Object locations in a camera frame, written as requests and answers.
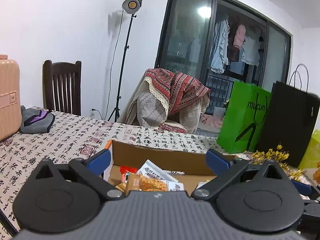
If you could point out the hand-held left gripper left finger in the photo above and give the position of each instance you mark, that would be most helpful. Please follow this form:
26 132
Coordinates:
100 160

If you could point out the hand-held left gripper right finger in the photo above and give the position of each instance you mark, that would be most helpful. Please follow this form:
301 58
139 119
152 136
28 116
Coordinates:
217 163

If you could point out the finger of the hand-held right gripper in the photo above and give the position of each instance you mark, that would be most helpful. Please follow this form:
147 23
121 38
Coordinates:
312 210
301 186

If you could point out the red cardboard box pumpkin print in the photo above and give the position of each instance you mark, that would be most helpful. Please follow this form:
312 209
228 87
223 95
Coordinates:
162 157

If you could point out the clear golden snack packet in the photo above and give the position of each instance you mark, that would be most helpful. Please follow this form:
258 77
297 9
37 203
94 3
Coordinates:
152 185

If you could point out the white snack packet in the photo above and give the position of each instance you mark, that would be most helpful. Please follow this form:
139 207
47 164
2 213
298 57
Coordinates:
153 170
203 183
175 186

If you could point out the red snack packet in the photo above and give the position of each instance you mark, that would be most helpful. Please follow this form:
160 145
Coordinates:
127 169

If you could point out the yellow-green snack box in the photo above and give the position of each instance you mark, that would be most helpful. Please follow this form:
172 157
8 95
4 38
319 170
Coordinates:
312 152

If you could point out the orange brown snack packet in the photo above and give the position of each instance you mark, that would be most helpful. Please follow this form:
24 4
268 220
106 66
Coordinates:
128 182

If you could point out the pink laundry heap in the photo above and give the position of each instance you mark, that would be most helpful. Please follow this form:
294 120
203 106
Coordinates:
212 122

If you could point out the yellow flower branch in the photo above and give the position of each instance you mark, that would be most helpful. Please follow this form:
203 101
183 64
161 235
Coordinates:
272 155

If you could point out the green paper bag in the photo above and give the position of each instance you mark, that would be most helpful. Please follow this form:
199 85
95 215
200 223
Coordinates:
242 120

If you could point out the black paper bag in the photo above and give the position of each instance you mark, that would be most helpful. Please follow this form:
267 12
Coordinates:
287 125

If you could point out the chair draped with patterned cloths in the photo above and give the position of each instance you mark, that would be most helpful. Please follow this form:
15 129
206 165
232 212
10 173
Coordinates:
150 110

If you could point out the grey purple cloth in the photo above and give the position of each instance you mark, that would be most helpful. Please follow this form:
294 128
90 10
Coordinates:
35 121

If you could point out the dark wooden chair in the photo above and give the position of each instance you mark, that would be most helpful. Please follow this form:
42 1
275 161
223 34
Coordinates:
62 87

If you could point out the red patterned blanket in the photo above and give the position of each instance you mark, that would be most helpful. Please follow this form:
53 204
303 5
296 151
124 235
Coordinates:
180 90

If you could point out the pink suitcase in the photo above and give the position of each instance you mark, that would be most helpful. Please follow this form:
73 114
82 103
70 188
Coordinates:
7 97

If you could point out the white hanging garment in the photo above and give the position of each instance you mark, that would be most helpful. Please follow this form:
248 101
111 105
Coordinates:
251 52

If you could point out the light blue hanging shirt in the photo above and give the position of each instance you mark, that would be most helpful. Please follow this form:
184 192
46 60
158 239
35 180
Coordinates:
221 45

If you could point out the pink hanging garment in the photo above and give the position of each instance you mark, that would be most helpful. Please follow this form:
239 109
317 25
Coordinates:
240 38

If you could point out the dark framed glass door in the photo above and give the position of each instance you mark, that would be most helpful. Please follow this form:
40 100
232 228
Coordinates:
185 30

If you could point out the studio light on stand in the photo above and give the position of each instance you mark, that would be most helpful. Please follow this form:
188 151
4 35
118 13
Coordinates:
131 5

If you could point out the white wall outlet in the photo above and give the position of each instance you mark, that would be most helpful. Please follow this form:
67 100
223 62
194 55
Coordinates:
92 112

